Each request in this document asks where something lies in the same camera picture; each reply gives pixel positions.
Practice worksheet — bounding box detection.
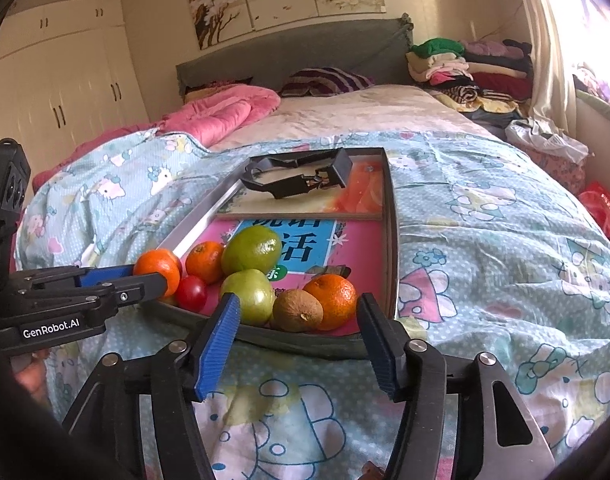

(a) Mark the grey-green headboard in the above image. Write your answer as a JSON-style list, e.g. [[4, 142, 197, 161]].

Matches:
[[176, 15, 415, 98]]

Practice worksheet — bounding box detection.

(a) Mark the pink workbook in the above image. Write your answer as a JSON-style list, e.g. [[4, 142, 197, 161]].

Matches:
[[185, 217, 388, 336]]

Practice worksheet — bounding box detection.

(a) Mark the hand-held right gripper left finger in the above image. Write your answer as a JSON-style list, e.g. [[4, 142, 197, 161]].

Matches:
[[60, 292, 243, 480]]

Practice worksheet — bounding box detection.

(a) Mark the pile of folded clothes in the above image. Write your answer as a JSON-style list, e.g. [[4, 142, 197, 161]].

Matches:
[[407, 37, 533, 113]]

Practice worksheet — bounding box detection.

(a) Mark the pink patterned cloth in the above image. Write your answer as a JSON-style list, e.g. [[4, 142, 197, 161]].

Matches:
[[572, 60, 610, 116]]

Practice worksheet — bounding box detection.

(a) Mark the purple striped pillow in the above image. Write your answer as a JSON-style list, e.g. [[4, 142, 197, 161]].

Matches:
[[280, 67, 376, 98]]

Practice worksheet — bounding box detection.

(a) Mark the orange mandarin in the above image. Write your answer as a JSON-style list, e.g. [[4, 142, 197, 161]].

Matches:
[[186, 241, 226, 285], [303, 274, 358, 332], [133, 248, 183, 298]]

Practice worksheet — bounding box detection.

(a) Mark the black plastic frame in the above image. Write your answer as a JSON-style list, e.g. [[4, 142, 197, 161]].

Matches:
[[240, 149, 353, 200]]

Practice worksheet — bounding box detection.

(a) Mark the beige bed sheet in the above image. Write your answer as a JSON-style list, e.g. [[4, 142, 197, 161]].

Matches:
[[207, 84, 506, 153]]

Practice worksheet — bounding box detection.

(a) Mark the small green apple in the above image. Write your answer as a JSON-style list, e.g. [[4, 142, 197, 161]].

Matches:
[[219, 269, 276, 325]]

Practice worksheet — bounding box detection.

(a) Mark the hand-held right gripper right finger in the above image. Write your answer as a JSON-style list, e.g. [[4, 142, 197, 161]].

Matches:
[[355, 292, 557, 480]]

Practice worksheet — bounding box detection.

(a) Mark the white plastic bag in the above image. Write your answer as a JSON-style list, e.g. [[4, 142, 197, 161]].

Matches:
[[505, 119, 588, 163]]

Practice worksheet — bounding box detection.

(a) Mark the red bag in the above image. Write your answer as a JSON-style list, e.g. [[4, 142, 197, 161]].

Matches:
[[578, 180, 610, 241]]

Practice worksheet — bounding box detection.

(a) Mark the pink quilt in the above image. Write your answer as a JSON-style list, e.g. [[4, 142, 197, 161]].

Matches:
[[32, 84, 282, 193]]

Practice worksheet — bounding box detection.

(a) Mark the cartoon printed blanket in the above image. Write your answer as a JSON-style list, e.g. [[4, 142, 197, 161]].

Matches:
[[15, 130, 610, 480]]

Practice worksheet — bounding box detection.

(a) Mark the cream wardrobe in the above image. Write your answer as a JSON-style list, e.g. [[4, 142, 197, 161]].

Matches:
[[0, 0, 150, 161]]

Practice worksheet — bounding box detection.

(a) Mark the large green apple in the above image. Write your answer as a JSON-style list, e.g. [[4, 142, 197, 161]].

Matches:
[[221, 226, 282, 276]]

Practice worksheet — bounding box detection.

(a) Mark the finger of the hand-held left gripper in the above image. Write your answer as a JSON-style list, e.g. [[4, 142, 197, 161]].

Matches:
[[0, 272, 170, 322], [10, 264, 136, 293]]

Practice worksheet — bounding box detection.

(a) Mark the brown kiwi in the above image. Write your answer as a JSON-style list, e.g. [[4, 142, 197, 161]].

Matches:
[[272, 289, 324, 333]]

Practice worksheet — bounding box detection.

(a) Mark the green and orange book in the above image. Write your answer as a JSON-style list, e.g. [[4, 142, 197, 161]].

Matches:
[[220, 157, 386, 223]]

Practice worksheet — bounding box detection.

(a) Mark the grey metal tray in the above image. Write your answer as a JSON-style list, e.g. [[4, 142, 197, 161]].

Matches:
[[140, 147, 401, 360]]

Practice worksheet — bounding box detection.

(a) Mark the person's left hand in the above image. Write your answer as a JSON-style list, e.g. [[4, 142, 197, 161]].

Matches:
[[12, 352, 52, 402]]

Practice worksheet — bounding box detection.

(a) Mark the cream curtain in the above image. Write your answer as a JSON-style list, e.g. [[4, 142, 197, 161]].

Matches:
[[510, 0, 578, 136]]

